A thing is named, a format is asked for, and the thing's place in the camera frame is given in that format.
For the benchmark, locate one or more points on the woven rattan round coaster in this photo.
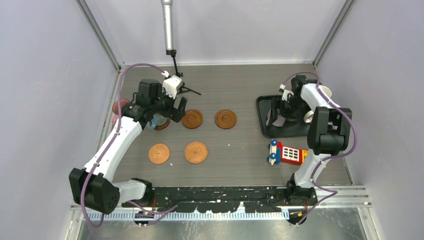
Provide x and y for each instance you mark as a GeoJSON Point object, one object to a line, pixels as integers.
{"type": "Point", "coordinates": [196, 152]}

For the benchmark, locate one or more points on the black plastic tray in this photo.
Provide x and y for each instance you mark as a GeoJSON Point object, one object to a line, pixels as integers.
{"type": "Point", "coordinates": [265, 106]}

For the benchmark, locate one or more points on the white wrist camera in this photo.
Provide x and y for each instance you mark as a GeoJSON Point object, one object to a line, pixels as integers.
{"type": "Point", "coordinates": [286, 93]}
{"type": "Point", "coordinates": [171, 84]}

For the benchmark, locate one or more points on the blue mug yellow inside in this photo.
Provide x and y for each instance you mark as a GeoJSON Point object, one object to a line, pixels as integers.
{"type": "Point", "coordinates": [157, 120]}

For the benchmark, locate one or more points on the brown wooden coaster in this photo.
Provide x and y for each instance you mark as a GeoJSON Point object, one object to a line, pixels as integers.
{"type": "Point", "coordinates": [225, 119]}
{"type": "Point", "coordinates": [163, 126]}

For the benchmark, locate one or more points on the dark wooden round coaster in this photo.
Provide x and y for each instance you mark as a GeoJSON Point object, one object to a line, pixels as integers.
{"type": "Point", "coordinates": [192, 119]}

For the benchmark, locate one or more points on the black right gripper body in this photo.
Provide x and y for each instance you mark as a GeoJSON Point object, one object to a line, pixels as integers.
{"type": "Point", "coordinates": [288, 109]}

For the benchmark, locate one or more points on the pink floral mug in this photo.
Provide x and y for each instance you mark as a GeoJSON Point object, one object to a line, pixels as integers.
{"type": "Point", "coordinates": [117, 107]}

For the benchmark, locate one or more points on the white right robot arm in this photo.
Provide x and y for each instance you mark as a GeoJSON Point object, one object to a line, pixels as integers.
{"type": "Point", "coordinates": [328, 135]}

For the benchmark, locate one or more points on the toy block train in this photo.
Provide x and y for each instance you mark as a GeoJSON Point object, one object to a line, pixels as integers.
{"type": "Point", "coordinates": [279, 153]}

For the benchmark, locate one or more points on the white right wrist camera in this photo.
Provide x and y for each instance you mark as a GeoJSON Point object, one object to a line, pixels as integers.
{"type": "Point", "coordinates": [286, 93]}

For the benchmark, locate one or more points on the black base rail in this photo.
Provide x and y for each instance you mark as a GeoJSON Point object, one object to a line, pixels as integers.
{"type": "Point", "coordinates": [227, 199]}

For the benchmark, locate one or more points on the white mug orange inside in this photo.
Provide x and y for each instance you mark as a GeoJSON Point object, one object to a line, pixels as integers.
{"type": "Point", "coordinates": [308, 117]}

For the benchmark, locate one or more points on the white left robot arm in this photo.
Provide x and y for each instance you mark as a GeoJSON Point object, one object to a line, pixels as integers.
{"type": "Point", "coordinates": [92, 185]}

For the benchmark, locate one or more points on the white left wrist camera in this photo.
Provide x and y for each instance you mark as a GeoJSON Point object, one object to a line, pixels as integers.
{"type": "Point", "coordinates": [171, 84]}

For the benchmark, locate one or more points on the silver microphone on tripod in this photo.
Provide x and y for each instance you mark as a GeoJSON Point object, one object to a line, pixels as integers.
{"type": "Point", "coordinates": [167, 13]}

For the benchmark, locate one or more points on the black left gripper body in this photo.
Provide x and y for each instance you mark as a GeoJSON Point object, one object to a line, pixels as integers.
{"type": "Point", "coordinates": [164, 104]}

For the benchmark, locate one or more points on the smooth orange round coaster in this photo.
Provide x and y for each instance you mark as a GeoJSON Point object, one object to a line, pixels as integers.
{"type": "Point", "coordinates": [159, 153]}

